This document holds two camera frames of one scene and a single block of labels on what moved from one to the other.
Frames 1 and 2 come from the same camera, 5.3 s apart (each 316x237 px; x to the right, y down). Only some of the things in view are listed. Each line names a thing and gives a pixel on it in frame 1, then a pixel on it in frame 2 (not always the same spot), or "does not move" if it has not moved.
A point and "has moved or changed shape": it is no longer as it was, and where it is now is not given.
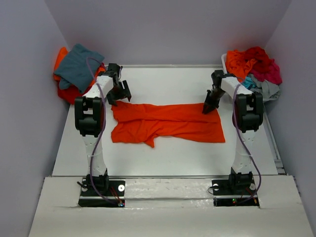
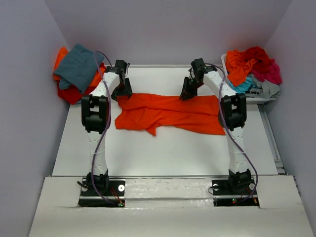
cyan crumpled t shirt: (248, 83) does not move
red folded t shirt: (70, 94) does not move
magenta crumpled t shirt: (273, 74) does not move
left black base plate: (92, 198) does not move
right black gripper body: (213, 98) -> (190, 86)
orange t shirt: (133, 123) has moved or changed shape
